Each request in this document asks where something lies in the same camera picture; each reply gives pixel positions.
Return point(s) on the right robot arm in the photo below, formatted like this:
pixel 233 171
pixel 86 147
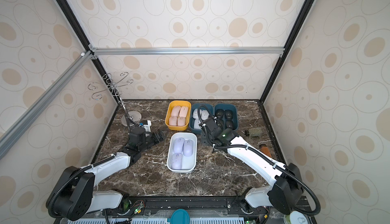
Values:
pixel 285 185

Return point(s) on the pink mouse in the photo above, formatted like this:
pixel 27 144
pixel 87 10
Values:
pixel 183 111
pixel 181 121
pixel 173 121
pixel 175 111

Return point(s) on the horizontal aluminium frame bar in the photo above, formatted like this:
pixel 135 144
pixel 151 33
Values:
pixel 190 50

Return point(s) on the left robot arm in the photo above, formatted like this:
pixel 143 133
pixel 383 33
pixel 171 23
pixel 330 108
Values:
pixel 73 195

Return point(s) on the left teal storage box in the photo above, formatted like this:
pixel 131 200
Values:
pixel 191 123

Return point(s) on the glass jar of green herbs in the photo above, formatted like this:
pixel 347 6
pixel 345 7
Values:
pixel 253 132

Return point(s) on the teal round lid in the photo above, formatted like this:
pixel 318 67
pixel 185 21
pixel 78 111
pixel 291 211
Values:
pixel 179 216

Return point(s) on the white storage box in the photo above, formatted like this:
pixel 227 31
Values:
pixel 188 163

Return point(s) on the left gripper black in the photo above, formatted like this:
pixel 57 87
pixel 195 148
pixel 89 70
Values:
pixel 158 139

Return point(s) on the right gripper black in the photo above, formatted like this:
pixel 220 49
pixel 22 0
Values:
pixel 202 121

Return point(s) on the purple mouse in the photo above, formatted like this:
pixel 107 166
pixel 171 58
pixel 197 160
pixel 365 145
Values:
pixel 178 145
pixel 176 163
pixel 188 148

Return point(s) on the teal storage box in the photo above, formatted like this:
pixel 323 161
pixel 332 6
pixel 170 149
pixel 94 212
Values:
pixel 228 107
pixel 191 123

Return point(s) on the metal wire hook stand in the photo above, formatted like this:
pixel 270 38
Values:
pixel 114 88

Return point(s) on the orange spice jar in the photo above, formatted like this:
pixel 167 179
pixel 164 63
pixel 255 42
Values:
pixel 265 150

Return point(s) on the left diagonal aluminium bar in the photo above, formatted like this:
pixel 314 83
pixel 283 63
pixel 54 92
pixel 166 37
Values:
pixel 14 133

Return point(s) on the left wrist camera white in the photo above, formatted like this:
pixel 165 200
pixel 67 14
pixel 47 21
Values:
pixel 146 124

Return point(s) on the right teal storage box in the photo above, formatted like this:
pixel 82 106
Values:
pixel 228 107

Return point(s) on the black mouse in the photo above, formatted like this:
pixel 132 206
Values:
pixel 228 114
pixel 219 113
pixel 220 123
pixel 229 124

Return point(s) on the yellow storage box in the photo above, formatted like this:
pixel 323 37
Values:
pixel 178 103

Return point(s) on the white mouse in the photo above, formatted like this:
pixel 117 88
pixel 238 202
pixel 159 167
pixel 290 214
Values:
pixel 195 114
pixel 197 124
pixel 204 114

